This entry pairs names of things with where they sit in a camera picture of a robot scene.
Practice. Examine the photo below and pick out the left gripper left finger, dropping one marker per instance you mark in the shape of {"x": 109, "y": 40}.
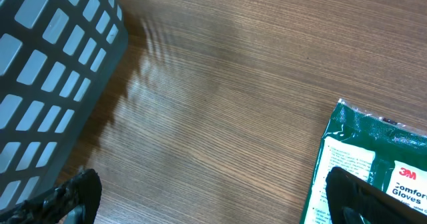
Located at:
{"x": 75, "y": 201}

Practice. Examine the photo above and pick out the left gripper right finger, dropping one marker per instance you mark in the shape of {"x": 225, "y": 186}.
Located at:
{"x": 352, "y": 200}

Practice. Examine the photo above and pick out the green white wipes packet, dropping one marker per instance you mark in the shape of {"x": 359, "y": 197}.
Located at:
{"x": 388, "y": 155}

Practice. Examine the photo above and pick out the grey plastic mesh basket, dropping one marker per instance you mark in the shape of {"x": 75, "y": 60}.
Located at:
{"x": 56, "y": 59}

